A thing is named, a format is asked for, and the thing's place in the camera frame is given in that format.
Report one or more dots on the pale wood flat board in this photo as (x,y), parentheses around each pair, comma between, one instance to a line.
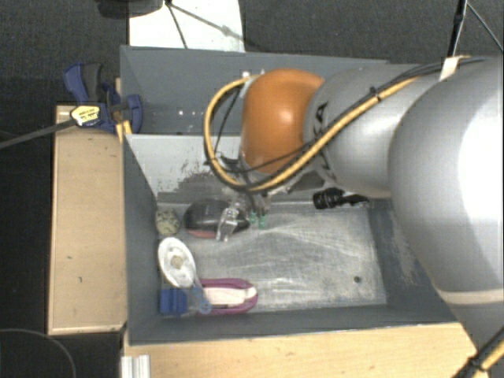
(86,230)

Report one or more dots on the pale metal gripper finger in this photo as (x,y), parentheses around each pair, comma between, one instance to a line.
(238,222)
(224,227)

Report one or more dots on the grey metal bin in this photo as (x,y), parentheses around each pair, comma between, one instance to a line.
(299,258)

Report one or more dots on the speckled beige ball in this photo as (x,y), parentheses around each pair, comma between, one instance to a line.
(168,221)

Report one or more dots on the white oval dish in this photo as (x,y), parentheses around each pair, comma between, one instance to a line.
(177,262)

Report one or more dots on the blue ribbed plastic block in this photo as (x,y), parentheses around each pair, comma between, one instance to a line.
(172,301)

